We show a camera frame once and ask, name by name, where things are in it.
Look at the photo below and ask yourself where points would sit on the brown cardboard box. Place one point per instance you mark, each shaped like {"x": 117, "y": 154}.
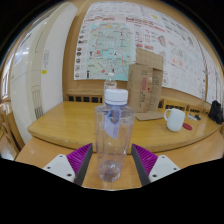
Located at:
{"x": 141, "y": 86}

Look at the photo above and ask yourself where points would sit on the clear white-capped water bottle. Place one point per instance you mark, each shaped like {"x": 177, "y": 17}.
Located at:
{"x": 115, "y": 140}

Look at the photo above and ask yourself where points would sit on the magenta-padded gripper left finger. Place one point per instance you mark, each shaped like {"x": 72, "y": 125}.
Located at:
{"x": 60, "y": 165}

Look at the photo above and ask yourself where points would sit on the wooden slotted wall ledge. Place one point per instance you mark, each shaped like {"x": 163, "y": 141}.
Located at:
{"x": 83, "y": 95}

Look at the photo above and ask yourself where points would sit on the large printed wall poster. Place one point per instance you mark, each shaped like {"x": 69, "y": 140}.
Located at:
{"x": 113, "y": 43}

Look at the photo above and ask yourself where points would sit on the small red-labelled water bottle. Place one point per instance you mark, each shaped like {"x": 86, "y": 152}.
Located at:
{"x": 110, "y": 82}

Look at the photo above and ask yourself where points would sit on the white mug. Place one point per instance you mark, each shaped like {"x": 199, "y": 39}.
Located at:
{"x": 175, "y": 120}

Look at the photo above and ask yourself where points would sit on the black bag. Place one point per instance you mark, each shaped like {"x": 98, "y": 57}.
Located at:
{"x": 216, "y": 112}

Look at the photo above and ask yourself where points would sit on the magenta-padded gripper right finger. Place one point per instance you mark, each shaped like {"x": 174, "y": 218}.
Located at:
{"x": 163, "y": 165}

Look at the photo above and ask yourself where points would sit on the black computer mouse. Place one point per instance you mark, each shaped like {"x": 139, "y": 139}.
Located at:
{"x": 198, "y": 117}

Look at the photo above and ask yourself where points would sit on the flat round red coaster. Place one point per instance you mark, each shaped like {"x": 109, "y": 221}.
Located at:
{"x": 188, "y": 126}

